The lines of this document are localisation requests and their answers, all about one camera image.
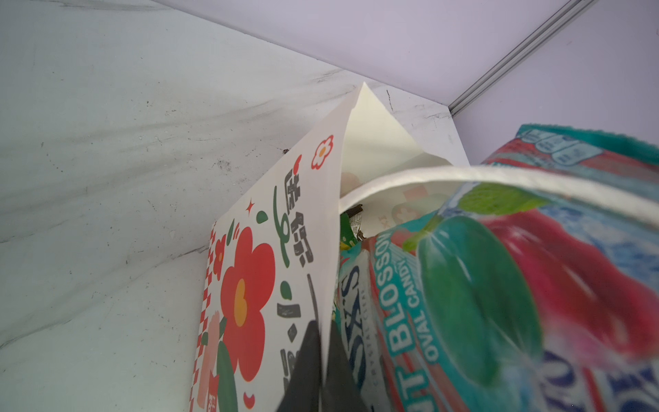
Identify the green yellow Fox's candy bag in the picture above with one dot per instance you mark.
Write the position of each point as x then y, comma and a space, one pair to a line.
347, 236

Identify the teal green Fox's candy bag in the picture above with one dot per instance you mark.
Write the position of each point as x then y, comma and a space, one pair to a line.
503, 300

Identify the brown chocolate bar wrapper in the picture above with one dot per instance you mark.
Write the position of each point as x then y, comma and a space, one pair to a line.
355, 215

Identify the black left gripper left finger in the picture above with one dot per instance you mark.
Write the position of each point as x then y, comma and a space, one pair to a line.
303, 392

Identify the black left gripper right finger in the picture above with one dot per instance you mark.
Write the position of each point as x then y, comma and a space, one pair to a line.
340, 392

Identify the white flowered paper bag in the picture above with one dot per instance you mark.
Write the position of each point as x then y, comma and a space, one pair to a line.
274, 257

